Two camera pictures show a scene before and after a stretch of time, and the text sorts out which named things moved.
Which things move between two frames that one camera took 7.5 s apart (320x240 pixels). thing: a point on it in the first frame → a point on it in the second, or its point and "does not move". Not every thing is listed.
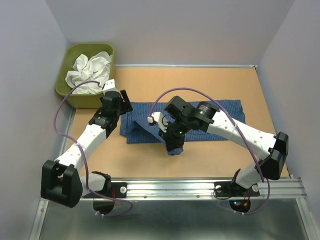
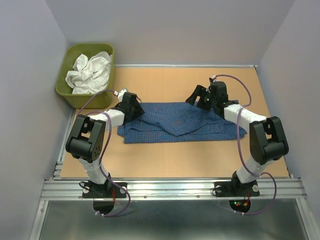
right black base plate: [228, 189] does not move
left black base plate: [118, 190] does not move
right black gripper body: [175, 133] → [209, 100]
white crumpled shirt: [96, 69] does not move
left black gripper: [126, 105] → [139, 111]
